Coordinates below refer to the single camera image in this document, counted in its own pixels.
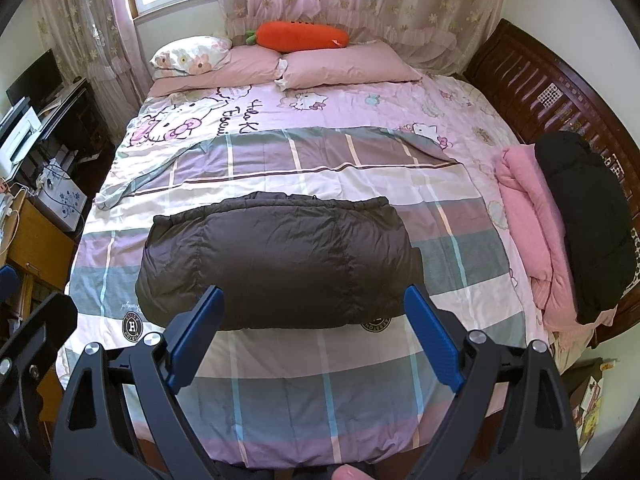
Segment pink cartoon cat duvet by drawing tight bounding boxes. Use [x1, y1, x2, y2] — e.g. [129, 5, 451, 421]
[95, 76, 525, 211]

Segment white box with blue flowers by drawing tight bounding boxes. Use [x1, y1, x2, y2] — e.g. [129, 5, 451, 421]
[37, 169, 87, 234]

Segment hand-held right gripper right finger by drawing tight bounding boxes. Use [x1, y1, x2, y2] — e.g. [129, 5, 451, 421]
[402, 284, 583, 480]

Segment floral lace curtain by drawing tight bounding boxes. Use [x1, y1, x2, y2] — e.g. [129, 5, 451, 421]
[220, 0, 507, 75]
[34, 0, 147, 107]

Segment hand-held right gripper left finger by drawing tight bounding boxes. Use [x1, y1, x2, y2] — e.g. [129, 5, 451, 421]
[50, 285, 225, 480]

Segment colourful books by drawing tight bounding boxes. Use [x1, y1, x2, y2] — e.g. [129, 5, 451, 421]
[574, 359, 607, 443]

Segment person's right hand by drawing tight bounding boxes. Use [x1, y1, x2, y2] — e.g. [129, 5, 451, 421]
[332, 451, 372, 480]

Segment black computer monitor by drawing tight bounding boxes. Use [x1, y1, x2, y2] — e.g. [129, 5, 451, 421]
[6, 50, 64, 111]

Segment pink pillow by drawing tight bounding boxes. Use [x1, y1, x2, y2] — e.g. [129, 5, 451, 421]
[274, 42, 424, 92]
[147, 45, 284, 98]

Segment pink folded clothing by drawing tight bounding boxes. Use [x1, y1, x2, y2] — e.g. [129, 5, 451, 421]
[492, 145, 619, 335]

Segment dark wooden headboard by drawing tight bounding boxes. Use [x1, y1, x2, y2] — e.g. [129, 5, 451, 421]
[462, 19, 640, 352]

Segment brown puffer jacket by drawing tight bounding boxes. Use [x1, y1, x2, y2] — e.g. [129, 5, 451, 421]
[136, 192, 425, 332]

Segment black desk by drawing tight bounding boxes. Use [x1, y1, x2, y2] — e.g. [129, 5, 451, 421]
[20, 77, 115, 197]

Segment beige cloth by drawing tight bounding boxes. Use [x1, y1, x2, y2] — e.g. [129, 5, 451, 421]
[549, 329, 597, 377]

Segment black puffer jacket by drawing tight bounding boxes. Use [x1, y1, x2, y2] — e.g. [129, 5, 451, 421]
[534, 132, 637, 324]

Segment floral print pillow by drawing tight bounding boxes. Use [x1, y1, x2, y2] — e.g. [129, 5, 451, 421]
[150, 35, 234, 81]

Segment wooden cabinet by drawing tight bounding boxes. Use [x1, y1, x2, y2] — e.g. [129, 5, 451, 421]
[0, 194, 77, 411]

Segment orange carrot plush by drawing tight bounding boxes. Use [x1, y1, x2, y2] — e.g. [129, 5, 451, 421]
[244, 21, 350, 54]

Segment white printer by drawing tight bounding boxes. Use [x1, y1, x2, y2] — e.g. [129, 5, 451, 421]
[0, 105, 42, 173]

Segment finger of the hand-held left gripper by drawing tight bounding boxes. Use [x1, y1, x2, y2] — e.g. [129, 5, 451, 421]
[0, 264, 79, 441]

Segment plaid bed sheet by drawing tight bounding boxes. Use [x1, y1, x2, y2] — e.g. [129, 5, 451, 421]
[55, 127, 551, 453]

